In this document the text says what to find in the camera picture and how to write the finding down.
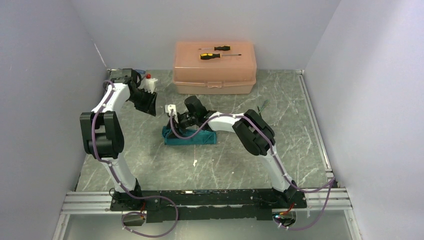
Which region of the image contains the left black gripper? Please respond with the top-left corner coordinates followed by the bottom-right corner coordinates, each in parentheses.
top-left (127, 88), bottom-right (158, 117)

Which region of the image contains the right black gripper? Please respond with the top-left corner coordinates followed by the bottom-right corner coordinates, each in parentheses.
top-left (165, 113), bottom-right (198, 140)

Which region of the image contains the teal cloth napkin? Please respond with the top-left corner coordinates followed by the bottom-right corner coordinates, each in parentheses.
top-left (161, 126), bottom-right (217, 146)

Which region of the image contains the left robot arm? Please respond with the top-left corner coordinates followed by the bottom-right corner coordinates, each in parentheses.
top-left (79, 68), bottom-right (158, 210)

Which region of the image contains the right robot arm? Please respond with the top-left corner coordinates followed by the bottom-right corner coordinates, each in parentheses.
top-left (165, 95), bottom-right (297, 208)

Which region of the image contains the red-blue screwdriver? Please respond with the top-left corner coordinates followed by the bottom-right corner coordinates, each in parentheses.
top-left (135, 69), bottom-right (146, 75)

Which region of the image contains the pink plastic toolbox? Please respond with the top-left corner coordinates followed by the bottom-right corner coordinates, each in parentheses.
top-left (172, 41), bottom-right (257, 95)

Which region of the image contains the large yellow-black screwdriver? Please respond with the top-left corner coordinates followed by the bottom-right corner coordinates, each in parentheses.
top-left (199, 53), bottom-right (242, 61)

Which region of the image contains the small yellow-black screwdriver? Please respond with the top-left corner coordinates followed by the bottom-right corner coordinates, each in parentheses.
top-left (198, 45), bottom-right (231, 52)

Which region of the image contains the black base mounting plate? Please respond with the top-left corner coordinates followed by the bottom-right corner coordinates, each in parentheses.
top-left (109, 188), bottom-right (307, 223)

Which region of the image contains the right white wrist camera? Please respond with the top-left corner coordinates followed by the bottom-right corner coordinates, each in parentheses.
top-left (164, 104), bottom-right (178, 118)

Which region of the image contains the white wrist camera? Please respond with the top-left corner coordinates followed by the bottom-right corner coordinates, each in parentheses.
top-left (139, 73), bottom-right (159, 93)
top-left (164, 104), bottom-right (178, 118)

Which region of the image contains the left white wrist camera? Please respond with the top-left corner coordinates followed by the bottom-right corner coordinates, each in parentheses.
top-left (139, 73), bottom-right (159, 93)

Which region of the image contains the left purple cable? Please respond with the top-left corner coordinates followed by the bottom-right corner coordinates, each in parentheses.
top-left (91, 80), bottom-right (180, 239)

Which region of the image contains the purple cable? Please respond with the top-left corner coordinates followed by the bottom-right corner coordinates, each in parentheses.
top-left (91, 80), bottom-right (180, 239)
top-left (168, 112), bottom-right (336, 232)

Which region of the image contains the aluminium frame rail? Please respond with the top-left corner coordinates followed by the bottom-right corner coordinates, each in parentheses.
top-left (53, 188), bottom-right (363, 240)

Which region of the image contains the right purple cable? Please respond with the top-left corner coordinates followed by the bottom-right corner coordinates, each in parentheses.
top-left (168, 112), bottom-right (336, 232)

